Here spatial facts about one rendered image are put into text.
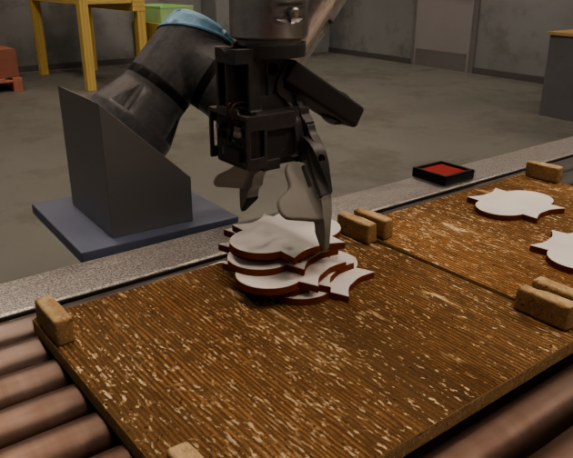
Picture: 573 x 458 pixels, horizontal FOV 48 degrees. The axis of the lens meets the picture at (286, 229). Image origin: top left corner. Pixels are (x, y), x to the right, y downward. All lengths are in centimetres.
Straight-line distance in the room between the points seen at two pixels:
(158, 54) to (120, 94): 9
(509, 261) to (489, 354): 22
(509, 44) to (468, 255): 816
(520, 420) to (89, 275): 51
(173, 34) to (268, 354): 65
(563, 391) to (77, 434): 40
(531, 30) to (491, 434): 829
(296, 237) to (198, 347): 18
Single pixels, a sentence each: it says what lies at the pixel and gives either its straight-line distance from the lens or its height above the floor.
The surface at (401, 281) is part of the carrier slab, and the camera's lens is 73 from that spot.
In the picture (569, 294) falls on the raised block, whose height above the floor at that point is 96.
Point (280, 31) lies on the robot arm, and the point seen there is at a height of 120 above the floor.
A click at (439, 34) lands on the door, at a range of 961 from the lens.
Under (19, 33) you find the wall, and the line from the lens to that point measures 972.
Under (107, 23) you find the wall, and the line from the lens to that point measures 1006.
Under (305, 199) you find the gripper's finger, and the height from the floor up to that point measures 105.
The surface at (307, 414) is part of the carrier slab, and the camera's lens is 52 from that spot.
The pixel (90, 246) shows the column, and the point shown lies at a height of 87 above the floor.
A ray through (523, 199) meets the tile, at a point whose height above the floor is 94.
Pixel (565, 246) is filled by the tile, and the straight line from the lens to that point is 86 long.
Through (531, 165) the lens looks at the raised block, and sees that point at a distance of 115.
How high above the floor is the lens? 125
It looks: 22 degrees down
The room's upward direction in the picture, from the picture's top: straight up
